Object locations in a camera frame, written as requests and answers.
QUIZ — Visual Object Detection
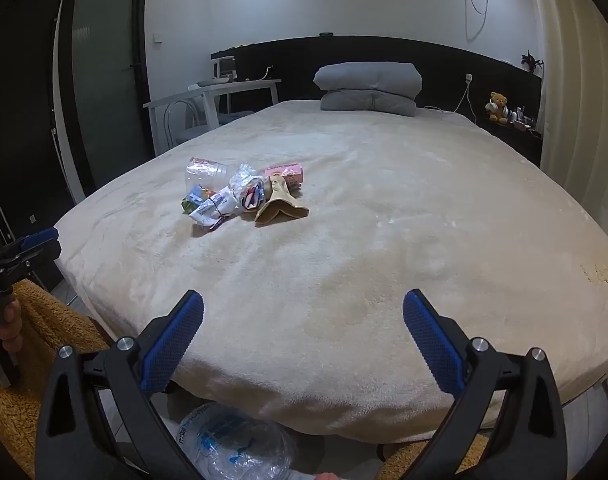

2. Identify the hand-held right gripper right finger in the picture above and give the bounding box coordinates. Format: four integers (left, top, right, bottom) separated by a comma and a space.
402, 288, 569, 480

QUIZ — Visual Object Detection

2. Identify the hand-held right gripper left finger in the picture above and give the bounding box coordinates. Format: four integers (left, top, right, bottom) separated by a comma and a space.
34, 289, 207, 480

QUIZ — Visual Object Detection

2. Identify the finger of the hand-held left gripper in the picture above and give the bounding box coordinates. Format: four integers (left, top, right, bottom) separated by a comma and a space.
0, 227, 60, 266
0, 240, 63, 286

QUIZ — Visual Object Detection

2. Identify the clear plastic bag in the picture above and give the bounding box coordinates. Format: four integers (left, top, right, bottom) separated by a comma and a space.
174, 402, 297, 480

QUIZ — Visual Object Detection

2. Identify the white printed wrapper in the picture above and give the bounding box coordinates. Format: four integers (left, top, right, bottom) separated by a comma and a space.
189, 187, 239, 233

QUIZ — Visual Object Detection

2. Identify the blue green snack packet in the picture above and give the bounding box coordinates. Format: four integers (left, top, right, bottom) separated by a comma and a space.
181, 186, 217, 215

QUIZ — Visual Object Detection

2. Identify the beige paper bag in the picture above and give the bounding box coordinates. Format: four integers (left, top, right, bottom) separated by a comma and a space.
254, 176, 311, 227

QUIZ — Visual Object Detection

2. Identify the clear plastic cup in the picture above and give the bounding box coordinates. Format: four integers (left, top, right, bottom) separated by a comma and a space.
185, 156, 229, 196

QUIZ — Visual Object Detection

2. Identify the clear plastic wrapper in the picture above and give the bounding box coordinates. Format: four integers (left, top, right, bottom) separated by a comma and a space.
228, 162, 265, 211

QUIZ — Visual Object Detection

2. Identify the pink snack box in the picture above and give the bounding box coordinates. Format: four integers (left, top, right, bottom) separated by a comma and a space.
265, 162, 305, 191

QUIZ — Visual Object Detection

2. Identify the person's left hand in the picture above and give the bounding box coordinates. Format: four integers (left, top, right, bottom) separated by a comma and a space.
0, 297, 25, 361

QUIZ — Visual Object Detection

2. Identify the mustard shaggy rug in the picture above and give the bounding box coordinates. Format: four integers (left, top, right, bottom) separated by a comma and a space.
0, 280, 489, 480

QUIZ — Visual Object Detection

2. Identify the cream fleece bed blanket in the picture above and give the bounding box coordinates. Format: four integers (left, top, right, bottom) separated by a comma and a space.
54, 100, 608, 443

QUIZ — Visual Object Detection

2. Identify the frosted glass door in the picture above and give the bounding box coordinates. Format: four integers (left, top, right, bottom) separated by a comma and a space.
59, 0, 152, 206

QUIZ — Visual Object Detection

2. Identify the black nightstand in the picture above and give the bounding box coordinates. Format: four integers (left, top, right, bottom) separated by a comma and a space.
476, 115, 543, 168

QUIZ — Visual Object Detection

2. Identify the white desk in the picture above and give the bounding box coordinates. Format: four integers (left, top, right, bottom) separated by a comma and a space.
143, 79, 283, 157

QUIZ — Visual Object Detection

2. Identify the group of small bottles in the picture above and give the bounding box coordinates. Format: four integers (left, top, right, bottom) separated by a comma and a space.
508, 105, 542, 136

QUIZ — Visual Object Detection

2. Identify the brown teddy bear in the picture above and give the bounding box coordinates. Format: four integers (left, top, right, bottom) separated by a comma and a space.
485, 91, 509, 123

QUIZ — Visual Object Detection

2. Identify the white desk appliance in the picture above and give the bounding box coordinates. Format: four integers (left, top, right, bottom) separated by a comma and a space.
211, 56, 236, 81

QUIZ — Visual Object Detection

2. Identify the folded grey duvet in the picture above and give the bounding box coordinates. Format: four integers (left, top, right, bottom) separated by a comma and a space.
313, 62, 423, 118

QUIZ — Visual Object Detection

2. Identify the cream curtain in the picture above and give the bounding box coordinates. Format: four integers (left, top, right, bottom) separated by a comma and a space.
526, 0, 608, 241

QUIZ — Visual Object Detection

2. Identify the black headboard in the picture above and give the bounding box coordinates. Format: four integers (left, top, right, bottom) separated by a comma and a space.
210, 36, 543, 168

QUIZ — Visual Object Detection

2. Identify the black wall panel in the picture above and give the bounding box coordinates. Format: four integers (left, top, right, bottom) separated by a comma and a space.
0, 0, 77, 301

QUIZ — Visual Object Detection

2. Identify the metal frame chair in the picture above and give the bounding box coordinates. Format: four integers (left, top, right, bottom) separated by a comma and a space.
164, 99, 249, 148

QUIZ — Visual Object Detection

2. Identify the white charging cable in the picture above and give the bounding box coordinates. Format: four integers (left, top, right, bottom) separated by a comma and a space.
424, 80, 470, 112

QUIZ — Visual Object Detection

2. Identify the hanging white wall cable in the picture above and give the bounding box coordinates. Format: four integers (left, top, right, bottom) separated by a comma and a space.
464, 0, 490, 41

